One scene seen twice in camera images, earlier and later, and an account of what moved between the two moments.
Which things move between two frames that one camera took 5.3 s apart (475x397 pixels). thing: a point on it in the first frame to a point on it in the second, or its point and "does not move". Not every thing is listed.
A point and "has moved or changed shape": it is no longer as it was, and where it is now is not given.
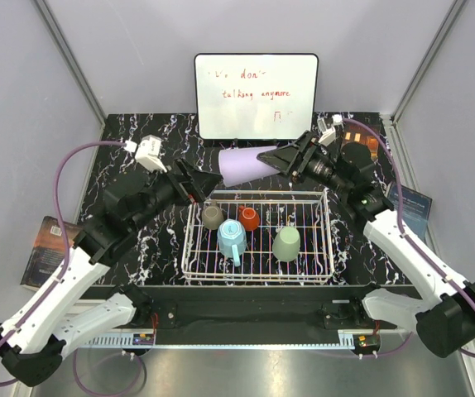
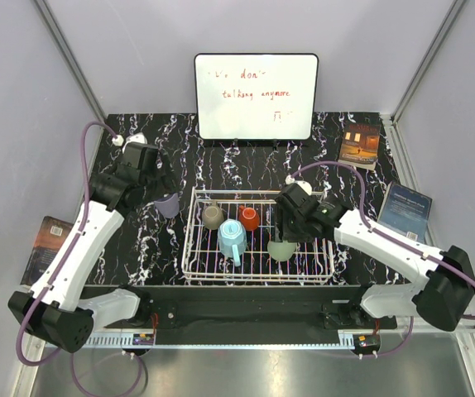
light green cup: (286, 244) has moved or changed shape
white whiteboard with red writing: (256, 96) does not move
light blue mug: (232, 239) does not move
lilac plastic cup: (241, 165) to (169, 208)
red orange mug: (249, 217) does not move
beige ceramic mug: (212, 216) does not move
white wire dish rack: (260, 237) does not move
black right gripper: (284, 158) to (281, 228)
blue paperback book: (415, 208) does not move
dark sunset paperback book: (48, 251) does not move
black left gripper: (196, 184) to (165, 184)
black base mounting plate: (256, 308) does not move
